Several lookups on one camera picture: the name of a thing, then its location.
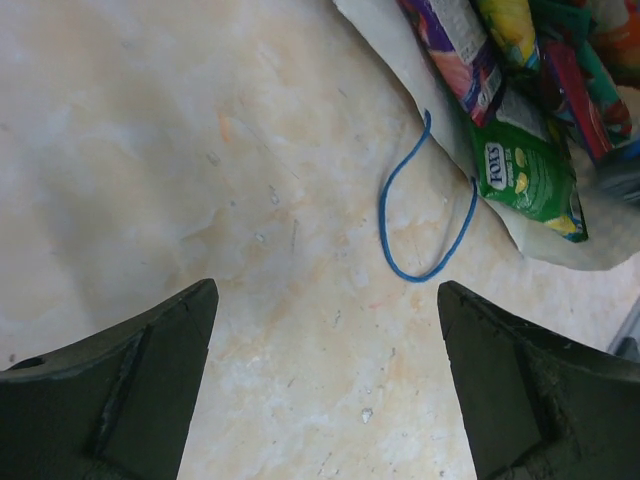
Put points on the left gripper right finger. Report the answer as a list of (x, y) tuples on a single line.
[(536, 404)]

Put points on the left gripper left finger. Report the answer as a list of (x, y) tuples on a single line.
[(115, 405)]

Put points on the blue checkered paper bag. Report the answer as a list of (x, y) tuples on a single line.
[(612, 226)]

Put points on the green Fox's candy bag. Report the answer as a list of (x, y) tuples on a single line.
[(528, 171)]

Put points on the red teal snack packet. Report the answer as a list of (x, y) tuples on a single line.
[(590, 49)]

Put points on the purple snack packet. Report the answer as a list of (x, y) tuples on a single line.
[(452, 34)]

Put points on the yellow green snack packet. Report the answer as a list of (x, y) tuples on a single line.
[(511, 26)]

